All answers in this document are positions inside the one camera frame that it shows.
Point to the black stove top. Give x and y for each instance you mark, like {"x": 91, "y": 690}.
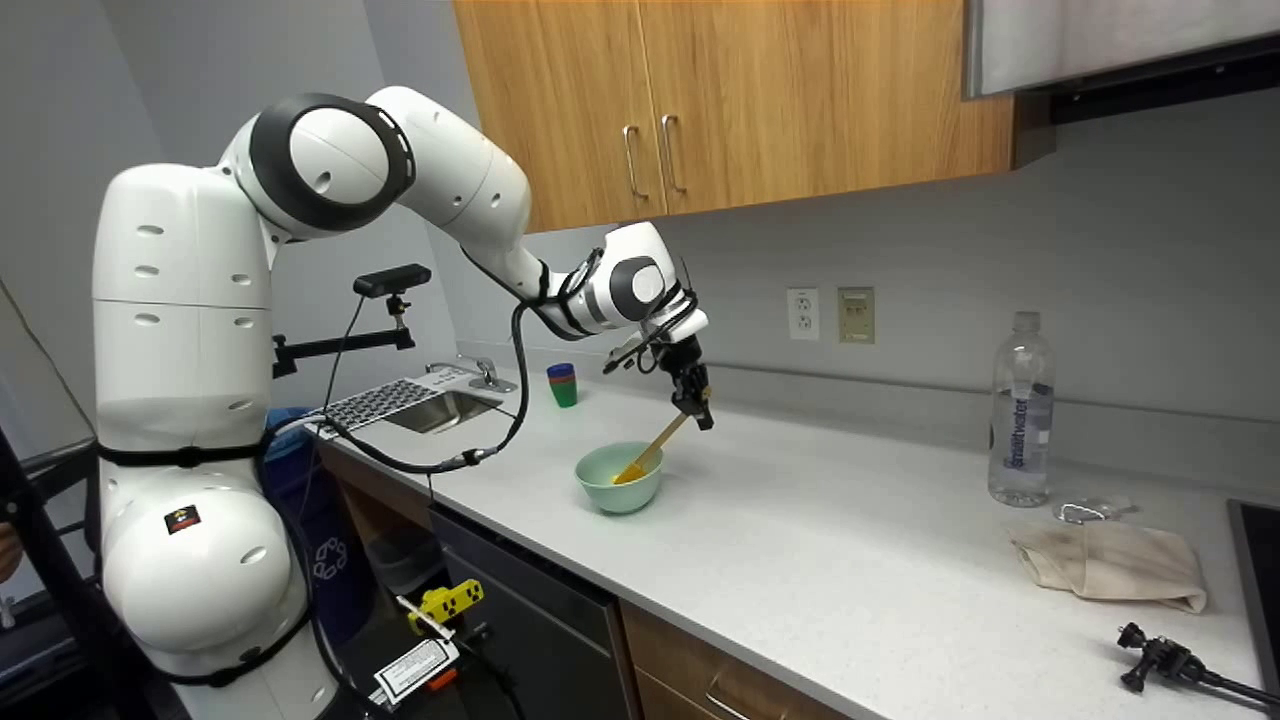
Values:
{"x": 1261, "y": 586}

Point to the wooden lower drawer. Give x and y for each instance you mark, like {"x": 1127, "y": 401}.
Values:
{"x": 695, "y": 674}

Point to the grey dish drying rack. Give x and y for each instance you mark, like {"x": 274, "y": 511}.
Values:
{"x": 372, "y": 405}

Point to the blue recycling bin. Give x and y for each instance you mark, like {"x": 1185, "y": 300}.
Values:
{"x": 329, "y": 542}

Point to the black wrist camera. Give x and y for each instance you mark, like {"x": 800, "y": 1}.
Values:
{"x": 631, "y": 353}

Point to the white wall outlet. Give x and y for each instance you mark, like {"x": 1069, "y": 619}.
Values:
{"x": 800, "y": 312}

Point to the beige crumpled cloth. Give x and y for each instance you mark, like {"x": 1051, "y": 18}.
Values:
{"x": 1113, "y": 560}

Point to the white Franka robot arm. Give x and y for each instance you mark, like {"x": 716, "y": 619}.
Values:
{"x": 180, "y": 320}

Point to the black dishwasher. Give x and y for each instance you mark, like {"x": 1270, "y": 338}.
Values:
{"x": 533, "y": 615}

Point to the white red control box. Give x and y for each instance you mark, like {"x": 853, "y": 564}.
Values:
{"x": 409, "y": 670}

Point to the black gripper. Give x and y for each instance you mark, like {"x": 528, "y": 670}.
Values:
{"x": 686, "y": 363}

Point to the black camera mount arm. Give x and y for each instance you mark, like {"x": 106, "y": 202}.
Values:
{"x": 341, "y": 344}

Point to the wooden cabinet door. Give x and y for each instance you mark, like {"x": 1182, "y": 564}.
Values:
{"x": 825, "y": 95}
{"x": 586, "y": 81}

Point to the steel range hood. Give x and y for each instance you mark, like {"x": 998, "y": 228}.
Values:
{"x": 1122, "y": 43}

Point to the black exterior camera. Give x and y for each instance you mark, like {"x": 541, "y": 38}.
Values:
{"x": 395, "y": 283}

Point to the yellow hand tool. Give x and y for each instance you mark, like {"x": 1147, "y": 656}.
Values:
{"x": 449, "y": 600}

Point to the wooden spatula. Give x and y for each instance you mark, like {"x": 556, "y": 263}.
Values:
{"x": 652, "y": 449}

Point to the small black camera tripod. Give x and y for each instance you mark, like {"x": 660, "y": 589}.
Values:
{"x": 1166, "y": 662}

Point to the light green bowl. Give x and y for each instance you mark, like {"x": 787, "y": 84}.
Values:
{"x": 616, "y": 496}

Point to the clear plastic water bottle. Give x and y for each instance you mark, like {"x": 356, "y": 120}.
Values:
{"x": 1022, "y": 426}

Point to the beige wall switch plate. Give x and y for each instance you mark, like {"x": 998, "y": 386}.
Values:
{"x": 859, "y": 312}

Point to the black tripod leg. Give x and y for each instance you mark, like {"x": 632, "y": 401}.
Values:
{"x": 62, "y": 574}

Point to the stacked blue green cups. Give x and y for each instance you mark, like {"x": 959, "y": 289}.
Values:
{"x": 562, "y": 386}

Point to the steel sink basin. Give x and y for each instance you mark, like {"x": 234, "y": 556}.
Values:
{"x": 442, "y": 408}

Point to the small clear wrapper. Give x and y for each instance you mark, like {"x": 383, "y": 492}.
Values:
{"x": 1094, "y": 511}

